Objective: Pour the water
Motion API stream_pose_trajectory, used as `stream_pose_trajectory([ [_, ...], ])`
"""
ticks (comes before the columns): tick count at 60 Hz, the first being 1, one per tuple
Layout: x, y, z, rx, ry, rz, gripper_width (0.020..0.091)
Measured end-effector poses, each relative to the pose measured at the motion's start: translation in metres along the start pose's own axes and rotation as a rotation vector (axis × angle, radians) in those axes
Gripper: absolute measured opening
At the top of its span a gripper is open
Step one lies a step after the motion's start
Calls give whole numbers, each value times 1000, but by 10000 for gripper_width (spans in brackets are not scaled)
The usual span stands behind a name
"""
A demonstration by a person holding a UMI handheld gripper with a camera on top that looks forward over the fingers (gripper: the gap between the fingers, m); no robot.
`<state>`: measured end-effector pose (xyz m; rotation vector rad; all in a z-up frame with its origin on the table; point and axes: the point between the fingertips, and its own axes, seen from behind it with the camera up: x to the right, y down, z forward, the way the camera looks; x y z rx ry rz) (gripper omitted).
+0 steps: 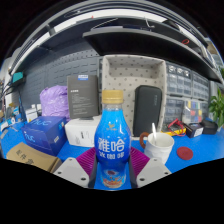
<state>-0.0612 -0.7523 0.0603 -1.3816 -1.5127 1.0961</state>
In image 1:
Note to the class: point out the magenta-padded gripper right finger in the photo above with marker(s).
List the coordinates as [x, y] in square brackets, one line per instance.
[151, 170]

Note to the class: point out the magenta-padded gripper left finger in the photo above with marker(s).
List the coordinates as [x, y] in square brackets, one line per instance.
[71, 170]

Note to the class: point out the blue drink bottle gold cap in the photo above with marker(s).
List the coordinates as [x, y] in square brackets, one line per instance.
[112, 140]

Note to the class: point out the flat round red coaster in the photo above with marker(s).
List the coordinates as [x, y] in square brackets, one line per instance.
[185, 153]

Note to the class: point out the metal spoon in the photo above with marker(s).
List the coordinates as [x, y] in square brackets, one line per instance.
[154, 131]

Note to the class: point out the white product box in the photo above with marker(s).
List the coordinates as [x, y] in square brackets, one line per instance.
[81, 131]

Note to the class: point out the brown cardboard box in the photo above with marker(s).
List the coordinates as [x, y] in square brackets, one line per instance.
[30, 156]

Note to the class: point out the blue cardboard box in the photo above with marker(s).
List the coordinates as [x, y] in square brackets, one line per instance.
[41, 133]

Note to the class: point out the yellow multimeter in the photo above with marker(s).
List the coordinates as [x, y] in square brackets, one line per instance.
[175, 128]

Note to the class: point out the small black labelled box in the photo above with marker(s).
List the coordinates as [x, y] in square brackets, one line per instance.
[194, 130]

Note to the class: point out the grey drawer cabinet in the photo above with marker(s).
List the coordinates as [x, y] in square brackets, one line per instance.
[200, 86]
[173, 108]
[178, 80]

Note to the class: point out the purple plastic bag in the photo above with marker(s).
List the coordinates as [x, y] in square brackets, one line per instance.
[55, 101]

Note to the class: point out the black pouch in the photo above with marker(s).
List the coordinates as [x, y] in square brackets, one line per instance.
[209, 126]

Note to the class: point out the clear organizer colourful parts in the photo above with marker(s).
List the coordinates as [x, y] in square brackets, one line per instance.
[195, 111]

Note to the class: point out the dark grey upright box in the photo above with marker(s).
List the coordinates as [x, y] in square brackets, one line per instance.
[82, 96]

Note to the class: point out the green potted plant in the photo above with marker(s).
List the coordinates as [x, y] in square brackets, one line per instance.
[217, 106]

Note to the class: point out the grey dotted felt tray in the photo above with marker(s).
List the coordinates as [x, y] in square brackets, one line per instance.
[123, 75]

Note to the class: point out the dark grey pegboard panel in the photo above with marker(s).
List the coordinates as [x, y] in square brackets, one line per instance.
[50, 66]

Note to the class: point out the teal hanging bin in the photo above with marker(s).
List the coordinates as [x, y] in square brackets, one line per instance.
[17, 77]

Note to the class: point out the black overhead shelf unit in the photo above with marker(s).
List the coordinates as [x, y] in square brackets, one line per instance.
[133, 40]

